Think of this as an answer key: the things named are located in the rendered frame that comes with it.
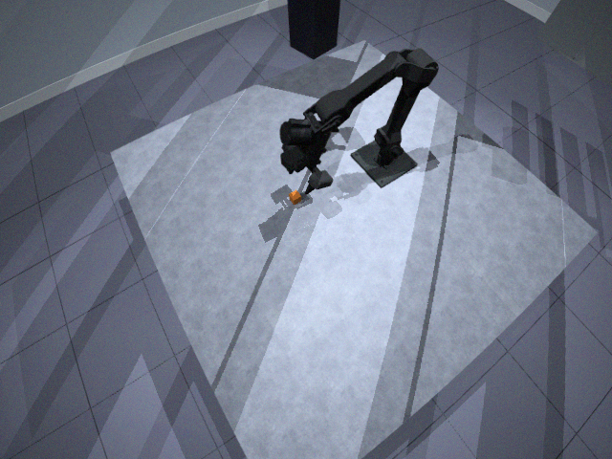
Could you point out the orange block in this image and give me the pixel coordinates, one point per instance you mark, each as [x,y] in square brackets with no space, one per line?
[295,197]

